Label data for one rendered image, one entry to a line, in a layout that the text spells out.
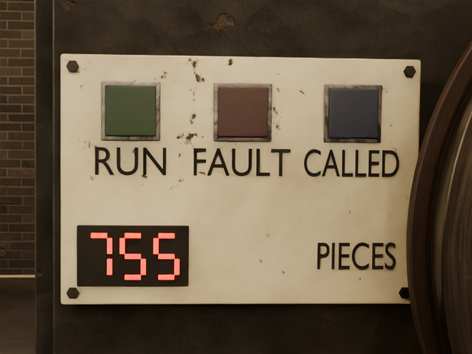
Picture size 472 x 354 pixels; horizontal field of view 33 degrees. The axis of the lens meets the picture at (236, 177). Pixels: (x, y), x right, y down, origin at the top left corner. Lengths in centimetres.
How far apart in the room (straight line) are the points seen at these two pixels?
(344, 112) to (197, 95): 11
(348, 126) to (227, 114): 9
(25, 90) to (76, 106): 611
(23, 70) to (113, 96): 613
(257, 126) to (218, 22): 9
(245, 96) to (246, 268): 12
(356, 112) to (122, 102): 17
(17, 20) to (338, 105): 622
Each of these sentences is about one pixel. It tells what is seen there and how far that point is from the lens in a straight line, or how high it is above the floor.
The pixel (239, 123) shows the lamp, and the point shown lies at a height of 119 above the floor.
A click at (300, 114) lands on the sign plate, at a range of 57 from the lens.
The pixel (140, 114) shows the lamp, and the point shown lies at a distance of 56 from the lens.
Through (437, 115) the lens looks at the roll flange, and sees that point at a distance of 52.
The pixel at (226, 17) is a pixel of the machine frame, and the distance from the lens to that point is 59.
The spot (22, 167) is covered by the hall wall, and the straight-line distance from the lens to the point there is 668.
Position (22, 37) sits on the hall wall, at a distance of 672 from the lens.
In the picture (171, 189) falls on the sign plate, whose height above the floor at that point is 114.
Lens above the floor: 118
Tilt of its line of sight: 3 degrees down
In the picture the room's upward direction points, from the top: 1 degrees clockwise
